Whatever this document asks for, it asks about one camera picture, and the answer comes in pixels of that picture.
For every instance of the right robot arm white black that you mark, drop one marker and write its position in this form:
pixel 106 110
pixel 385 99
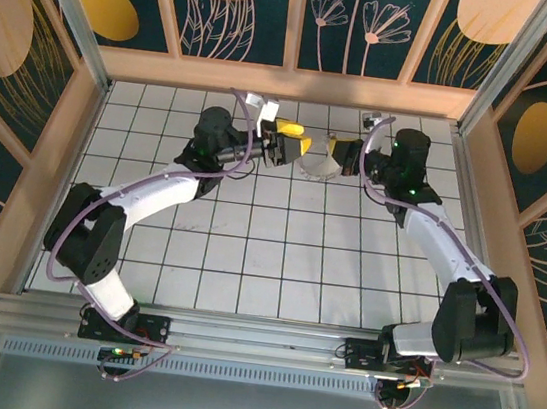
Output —
pixel 470 321

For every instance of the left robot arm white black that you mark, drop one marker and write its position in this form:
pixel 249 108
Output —
pixel 87 240

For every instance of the small circuit board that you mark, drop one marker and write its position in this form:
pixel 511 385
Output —
pixel 120 353

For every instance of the aluminium table side rail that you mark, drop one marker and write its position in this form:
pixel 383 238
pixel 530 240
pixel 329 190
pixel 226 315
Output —
pixel 469 190
pixel 85 139

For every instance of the aluminium corner post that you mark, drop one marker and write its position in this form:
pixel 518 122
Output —
pixel 506 69
pixel 83 33

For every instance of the cream disc wall panel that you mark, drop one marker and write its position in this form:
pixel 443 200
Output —
pixel 0 17
pixel 490 16

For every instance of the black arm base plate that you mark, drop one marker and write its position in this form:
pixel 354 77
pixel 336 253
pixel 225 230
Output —
pixel 156 328
pixel 357 357

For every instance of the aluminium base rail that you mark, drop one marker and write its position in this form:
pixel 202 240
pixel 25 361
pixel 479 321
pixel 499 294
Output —
pixel 255 341

